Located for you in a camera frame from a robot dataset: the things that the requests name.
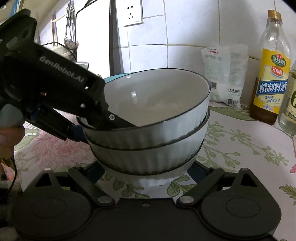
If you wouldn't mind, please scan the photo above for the blue fried egg plate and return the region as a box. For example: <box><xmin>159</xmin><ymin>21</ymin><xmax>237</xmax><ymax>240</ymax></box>
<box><xmin>104</xmin><ymin>73</ymin><xmax>130</xmax><ymax>83</ymax></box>

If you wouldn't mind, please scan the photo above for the large white ribbed bowl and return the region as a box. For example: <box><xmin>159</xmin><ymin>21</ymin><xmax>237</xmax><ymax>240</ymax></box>
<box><xmin>77</xmin><ymin>68</ymin><xmax>211</xmax><ymax>150</ymax></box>

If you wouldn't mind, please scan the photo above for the person's left hand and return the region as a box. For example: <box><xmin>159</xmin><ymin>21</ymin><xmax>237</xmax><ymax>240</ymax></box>
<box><xmin>0</xmin><ymin>126</ymin><xmax>25</xmax><ymax>159</ymax></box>

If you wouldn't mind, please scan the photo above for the white rice cooker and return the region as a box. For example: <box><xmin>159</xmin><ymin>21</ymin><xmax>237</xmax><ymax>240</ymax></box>
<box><xmin>42</xmin><ymin>42</ymin><xmax>76</xmax><ymax>62</ymax></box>

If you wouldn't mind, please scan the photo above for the floral tablecloth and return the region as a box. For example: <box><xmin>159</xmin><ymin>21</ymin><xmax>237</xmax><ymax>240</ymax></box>
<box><xmin>14</xmin><ymin>103</ymin><xmax>295</xmax><ymax>240</ymax></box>

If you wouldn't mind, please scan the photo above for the small white bowl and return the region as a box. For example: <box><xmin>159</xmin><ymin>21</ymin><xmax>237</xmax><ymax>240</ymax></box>
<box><xmin>97</xmin><ymin>140</ymin><xmax>204</xmax><ymax>187</ymax></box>

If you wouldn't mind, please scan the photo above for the white bowl black rim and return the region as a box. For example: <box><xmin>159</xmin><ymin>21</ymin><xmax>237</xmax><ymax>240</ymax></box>
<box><xmin>89</xmin><ymin>109</ymin><xmax>210</xmax><ymax>175</ymax></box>

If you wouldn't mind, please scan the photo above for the white cutting board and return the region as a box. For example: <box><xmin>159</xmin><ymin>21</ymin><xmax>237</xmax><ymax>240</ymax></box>
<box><xmin>75</xmin><ymin>1</ymin><xmax>124</xmax><ymax>78</ymax></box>

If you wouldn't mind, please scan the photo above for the clear vinegar bottle yellow cap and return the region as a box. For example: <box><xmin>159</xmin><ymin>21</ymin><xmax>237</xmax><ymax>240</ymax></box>
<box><xmin>278</xmin><ymin>63</ymin><xmax>296</xmax><ymax>136</ymax></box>

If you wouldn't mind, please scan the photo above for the white salt bag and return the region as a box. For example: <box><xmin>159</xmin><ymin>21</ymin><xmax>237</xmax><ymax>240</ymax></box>
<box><xmin>201</xmin><ymin>43</ymin><xmax>248</xmax><ymax>109</ymax></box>

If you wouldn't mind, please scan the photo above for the yellow label cooking wine bottle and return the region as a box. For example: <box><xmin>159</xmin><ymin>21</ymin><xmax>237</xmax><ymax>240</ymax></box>
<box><xmin>250</xmin><ymin>9</ymin><xmax>292</xmax><ymax>125</ymax></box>

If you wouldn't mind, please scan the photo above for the white wall power socket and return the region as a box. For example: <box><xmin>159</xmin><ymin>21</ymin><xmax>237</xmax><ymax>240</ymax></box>
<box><xmin>121</xmin><ymin>0</ymin><xmax>144</xmax><ymax>27</ymax></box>

